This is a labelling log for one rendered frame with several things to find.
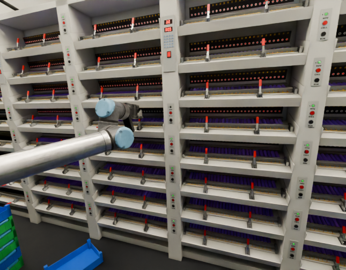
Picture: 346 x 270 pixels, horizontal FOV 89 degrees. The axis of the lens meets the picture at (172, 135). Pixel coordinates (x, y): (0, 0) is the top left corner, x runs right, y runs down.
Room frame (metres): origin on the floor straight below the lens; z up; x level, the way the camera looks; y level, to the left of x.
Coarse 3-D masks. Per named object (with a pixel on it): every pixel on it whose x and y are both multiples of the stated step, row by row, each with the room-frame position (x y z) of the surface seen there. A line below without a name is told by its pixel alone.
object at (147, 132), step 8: (88, 120) 1.27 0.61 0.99; (96, 120) 1.35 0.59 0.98; (88, 128) 1.24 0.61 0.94; (96, 128) 1.22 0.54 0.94; (144, 128) 1.13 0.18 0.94; (152, 128) 1.12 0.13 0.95; (160, 128) 1.11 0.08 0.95; (136, 136) 1.12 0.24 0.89; (144, 136) 1.10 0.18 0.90; (152, 136) 1.09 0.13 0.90; (160, 136) 1.07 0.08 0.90
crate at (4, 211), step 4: (8, 204) 1.03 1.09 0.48; (0, 208) 1.04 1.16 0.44; (4, 208) 1.01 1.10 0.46; (8, 208) 1.02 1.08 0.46; (0, 212) 1.04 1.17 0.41; (4, 212) 0.99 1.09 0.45; (8, 212) 1.01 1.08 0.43; (0, 216) 0.97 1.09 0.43; (4, 216) 0.99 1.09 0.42; (8, 216) 1.01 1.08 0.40; (0, 220) 0.96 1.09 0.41
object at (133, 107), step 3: (129, 105) 1.00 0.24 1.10; (132, 105) 1.03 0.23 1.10; (135, 105) 1.03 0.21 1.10; (129, 108) 1.00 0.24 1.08; (132, 108) 1.02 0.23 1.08; (135, 108) 1.03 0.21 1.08; (138, 108) 1.06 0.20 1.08; (132, 111) 1.02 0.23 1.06; (135, 111) 1.02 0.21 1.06; (129, 114) 0.96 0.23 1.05; (132, 114) 1.02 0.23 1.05; (135, 114) 1.02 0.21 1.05; (132, 117) 1.01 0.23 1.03; (135, 117) 1.02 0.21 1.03
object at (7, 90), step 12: (0, 24) 1.48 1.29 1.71; (0, 36) 1.46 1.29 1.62; (12, 36) 1.55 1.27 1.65; (24, 36) 1.63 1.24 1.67; (12, 60) 1.51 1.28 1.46; (24, 60) 1.60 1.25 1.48; (0, 84) 1.47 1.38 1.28; (24, 84) 1.56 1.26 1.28; (12, 108) 1.44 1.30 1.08; (24, 132) 1.49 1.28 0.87; (36, 132) 1.59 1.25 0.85; (24, 192) 1.47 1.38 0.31; (36, 216) 1.45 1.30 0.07
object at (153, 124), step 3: (93, 123) 1.28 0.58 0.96; (96, 123) 1.28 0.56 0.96; (120, 123) 1.22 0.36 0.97; (123, 123) 1.21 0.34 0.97; (135, 123) 1.18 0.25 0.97; (144, 123) 1.16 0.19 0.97; (147, 123) 1.16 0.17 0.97; (150, 123) 1.15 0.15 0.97; (153, 123) 1.14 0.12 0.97; (156, 123) 1.14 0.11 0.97; (159, 123) 1.13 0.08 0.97; (162, 123) 1.13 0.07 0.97
